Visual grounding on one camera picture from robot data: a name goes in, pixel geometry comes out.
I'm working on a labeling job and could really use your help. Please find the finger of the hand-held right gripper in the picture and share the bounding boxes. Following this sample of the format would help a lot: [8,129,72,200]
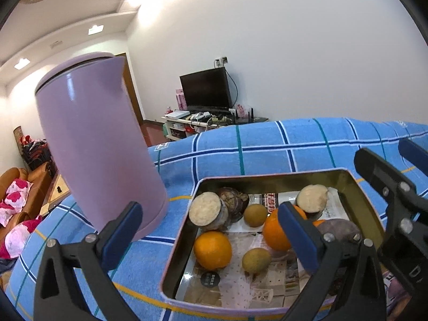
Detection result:
[398,138,428,179]
[354,147,428,241]

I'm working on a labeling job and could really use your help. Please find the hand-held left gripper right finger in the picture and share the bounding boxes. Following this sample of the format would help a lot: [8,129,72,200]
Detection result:
[277,202,390,321]

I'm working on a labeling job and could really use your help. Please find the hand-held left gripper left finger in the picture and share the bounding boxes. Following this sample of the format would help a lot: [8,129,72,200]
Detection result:
[32,201,144,321]

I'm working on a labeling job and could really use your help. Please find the large orange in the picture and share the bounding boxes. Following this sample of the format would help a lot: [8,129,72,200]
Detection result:
[262,207,306,251]
[194,231,232,271]

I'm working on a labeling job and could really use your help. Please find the purple sweet potato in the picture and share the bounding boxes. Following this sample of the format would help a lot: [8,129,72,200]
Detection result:
[316,219,362,244]

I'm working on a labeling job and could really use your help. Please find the small cut taro piece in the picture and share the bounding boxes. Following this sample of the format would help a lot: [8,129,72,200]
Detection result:
[296,185,329,215]

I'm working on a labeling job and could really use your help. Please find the pink metal tin box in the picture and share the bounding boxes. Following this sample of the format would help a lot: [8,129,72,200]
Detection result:
[160,168,388,318]

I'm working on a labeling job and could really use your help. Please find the whole brown taro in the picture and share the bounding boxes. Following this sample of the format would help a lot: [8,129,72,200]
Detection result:
[217,187,250,223]

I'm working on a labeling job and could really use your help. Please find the large cut taro piece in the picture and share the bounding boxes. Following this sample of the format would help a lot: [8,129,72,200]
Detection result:
[189,191,230,232]

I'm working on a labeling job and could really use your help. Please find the wooden coffee table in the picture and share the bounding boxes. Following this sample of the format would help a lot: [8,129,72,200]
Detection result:
[40,173,71,216]

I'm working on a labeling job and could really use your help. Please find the blue plaid blanket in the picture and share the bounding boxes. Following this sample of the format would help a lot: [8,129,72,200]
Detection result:
[0,117,428,321]

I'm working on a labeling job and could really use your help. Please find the lilac electric kettle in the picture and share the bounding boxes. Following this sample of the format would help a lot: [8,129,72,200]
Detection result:
[35,52,169,243]

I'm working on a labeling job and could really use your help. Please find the pink floral cushion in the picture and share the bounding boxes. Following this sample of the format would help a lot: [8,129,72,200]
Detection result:
[3,179,34,208]
[0,216,42,259]

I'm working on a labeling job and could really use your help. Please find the orange leather sofa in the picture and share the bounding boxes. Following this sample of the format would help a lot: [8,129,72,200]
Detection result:
[0,167,52,238]

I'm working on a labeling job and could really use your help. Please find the black crates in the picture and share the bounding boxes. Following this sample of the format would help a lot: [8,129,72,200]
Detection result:
[20,135,56,171]

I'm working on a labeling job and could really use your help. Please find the low television stand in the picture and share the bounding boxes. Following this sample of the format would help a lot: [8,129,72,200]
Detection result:
[161,109,269,142]

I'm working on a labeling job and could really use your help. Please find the black router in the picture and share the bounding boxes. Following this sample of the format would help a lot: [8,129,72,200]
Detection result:
[234,108,256,123]

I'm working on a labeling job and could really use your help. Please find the brown wooden door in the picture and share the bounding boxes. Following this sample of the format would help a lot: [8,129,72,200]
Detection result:
[115,52,147,123]

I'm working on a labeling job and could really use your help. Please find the black television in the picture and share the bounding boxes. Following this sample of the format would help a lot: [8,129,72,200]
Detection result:
[179,67,234,110]

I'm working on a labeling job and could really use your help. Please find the black power cable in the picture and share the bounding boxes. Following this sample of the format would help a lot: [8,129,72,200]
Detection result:
[225,67,239,109]

